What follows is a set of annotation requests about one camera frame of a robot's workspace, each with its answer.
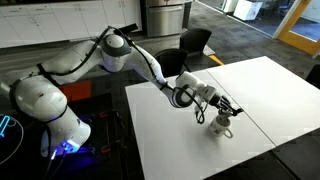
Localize yellow door frame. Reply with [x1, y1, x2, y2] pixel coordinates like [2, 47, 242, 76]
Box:
[273, 0, 320, 57]

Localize stainless steel refrigerator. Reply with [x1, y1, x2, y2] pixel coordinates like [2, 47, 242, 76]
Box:
[143, 0, 193, 38]

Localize black round-back chair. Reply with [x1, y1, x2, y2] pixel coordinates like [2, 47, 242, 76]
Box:
[304, 63, 320, 90]

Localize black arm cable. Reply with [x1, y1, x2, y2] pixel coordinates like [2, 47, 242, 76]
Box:
[36, 25, 208, 125]

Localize black robot stand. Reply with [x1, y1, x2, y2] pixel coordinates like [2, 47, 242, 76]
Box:
[0, 93, 134, 180]

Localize white mug with cartoon print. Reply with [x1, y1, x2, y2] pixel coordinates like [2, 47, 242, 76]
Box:
[208, 113, 234, 140]

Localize white kitchen cabinets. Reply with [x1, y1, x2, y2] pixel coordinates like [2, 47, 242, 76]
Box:
[0, 0, 144, 49]

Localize white box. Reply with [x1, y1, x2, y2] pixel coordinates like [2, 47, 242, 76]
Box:
[232, 0, 264, 22]

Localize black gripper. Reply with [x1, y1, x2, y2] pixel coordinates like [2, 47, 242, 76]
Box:
[213, 92, 245, 117]

